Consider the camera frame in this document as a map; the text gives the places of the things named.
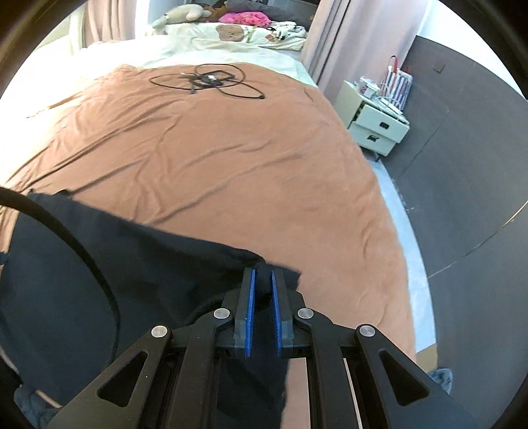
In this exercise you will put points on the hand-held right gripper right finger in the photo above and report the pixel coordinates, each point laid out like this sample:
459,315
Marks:
276,317

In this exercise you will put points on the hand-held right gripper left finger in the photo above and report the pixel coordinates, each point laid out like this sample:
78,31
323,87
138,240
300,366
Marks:
248,313

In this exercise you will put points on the black pants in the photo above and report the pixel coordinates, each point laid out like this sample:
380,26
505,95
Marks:
144,268

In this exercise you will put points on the cream nightstand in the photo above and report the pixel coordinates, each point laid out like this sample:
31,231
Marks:
379,132

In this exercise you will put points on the striped paper bag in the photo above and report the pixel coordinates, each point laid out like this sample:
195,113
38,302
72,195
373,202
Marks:
398,88

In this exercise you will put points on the bear print pillow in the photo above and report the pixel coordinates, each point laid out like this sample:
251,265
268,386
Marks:
231,33

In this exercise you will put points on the cream bed sheet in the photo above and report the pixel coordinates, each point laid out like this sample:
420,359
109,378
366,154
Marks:
136,49

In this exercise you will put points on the pink curtain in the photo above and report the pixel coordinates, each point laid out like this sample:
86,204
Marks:
107,20
363,41

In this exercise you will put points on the pink cloth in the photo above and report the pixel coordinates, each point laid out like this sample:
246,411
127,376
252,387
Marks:
243,18

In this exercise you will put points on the beige plush toy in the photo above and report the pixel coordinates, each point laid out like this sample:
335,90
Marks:
181,14

